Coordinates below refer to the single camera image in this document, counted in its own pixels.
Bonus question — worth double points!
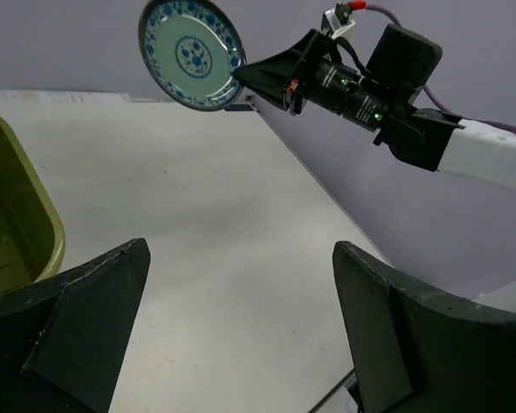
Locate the papers at back edge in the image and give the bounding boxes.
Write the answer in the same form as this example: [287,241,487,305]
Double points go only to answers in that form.
[0,89,132,104]

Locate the small green blue patterned plate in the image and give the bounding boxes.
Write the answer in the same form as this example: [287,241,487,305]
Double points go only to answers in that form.
[138,1,246,112]

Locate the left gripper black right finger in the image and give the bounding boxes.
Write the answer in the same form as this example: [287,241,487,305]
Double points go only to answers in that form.
[332,241,516,412]

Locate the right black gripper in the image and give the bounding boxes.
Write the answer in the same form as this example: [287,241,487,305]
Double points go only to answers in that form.
[233,29,388,132]

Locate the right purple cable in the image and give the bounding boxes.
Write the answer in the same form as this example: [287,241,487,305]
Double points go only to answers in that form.
[352,0,516,141]

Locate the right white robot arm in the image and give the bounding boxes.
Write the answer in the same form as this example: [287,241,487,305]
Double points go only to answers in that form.
[233,24,516,191]

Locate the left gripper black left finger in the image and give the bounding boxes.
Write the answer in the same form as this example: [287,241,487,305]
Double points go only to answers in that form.
[0,238,151,412]

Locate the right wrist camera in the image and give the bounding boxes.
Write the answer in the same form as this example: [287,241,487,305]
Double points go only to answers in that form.
[319,2,356,40]

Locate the green plastic bin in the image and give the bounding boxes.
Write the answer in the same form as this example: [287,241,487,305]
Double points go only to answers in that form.
[0,116,65,295]

